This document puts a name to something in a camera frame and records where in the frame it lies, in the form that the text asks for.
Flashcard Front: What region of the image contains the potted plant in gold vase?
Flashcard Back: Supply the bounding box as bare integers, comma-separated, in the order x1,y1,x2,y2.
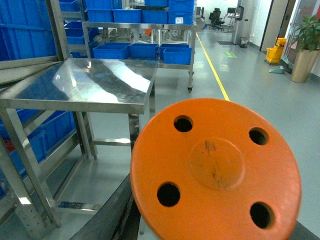
291,15,320,83

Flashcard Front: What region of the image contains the steel cart with blue bins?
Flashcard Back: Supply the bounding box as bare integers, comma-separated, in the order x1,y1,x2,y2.
82,0,196,92

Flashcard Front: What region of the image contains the black office chair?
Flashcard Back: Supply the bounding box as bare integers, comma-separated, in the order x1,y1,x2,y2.
209,8,225,31

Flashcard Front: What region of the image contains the yellow mop bucket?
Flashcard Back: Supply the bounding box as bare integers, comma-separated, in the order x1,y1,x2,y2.
265,37,287,65

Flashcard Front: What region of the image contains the stainless steel table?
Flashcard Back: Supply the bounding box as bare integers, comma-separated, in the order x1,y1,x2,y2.
0,58,158,227

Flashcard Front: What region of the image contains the orange cylindrical cap 4680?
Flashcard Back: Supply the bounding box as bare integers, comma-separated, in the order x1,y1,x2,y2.
130,98,302,240

